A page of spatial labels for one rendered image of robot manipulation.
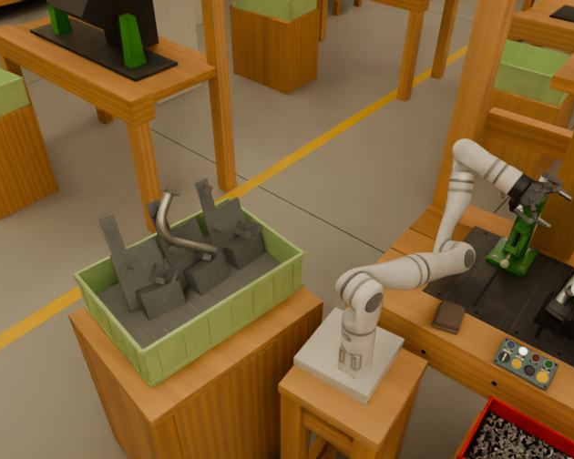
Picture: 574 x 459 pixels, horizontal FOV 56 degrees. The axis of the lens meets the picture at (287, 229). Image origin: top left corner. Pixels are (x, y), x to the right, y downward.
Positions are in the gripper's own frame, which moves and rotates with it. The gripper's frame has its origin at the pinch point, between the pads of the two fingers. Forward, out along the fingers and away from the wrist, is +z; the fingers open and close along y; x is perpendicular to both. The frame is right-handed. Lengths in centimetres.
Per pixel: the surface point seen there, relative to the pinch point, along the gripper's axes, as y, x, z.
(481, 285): -29.0, 20.6, -3.3
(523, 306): -26.6, 17.9, 10.1
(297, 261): -58, 5, -54
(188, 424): -116, -15, -46
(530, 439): -54, -14, 28
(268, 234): -58, 11, -70
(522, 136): 20.5, 29.8, -22.7
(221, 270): -76, 1, -72
